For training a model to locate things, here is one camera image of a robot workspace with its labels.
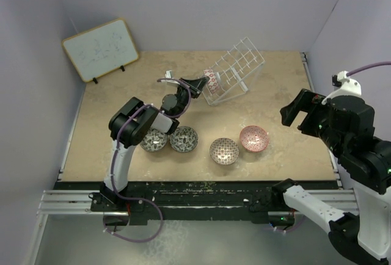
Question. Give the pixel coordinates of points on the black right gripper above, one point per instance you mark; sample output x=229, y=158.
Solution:
x=306, y=100

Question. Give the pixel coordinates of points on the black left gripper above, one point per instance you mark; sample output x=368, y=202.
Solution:
x=196, y=86

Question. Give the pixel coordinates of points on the blue patterned bowl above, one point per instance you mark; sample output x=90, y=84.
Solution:
x=213, y=84

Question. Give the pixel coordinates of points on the white wire dish rack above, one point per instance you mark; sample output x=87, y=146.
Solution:
x=238, y=70

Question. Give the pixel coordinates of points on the grey leaf bowl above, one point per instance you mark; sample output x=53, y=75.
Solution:
x=154, y=140
x=184, y=139

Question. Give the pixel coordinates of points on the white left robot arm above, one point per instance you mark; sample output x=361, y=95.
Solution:
x=129, y=126

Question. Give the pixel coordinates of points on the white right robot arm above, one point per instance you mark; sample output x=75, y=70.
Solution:
x=345, y=125

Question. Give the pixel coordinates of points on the red patterned bowl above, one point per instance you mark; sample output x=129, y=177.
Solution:
x=254, y=138

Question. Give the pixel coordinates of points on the brown patterned bowl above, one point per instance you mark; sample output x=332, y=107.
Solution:
x=224, y=151

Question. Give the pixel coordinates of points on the small framed whiteboard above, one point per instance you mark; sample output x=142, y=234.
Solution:
x=101, y=50

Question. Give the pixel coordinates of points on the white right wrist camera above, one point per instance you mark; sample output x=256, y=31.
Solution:
x=343, y=86

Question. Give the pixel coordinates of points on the black front mounting rail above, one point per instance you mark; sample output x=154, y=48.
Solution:
x=254, y=201

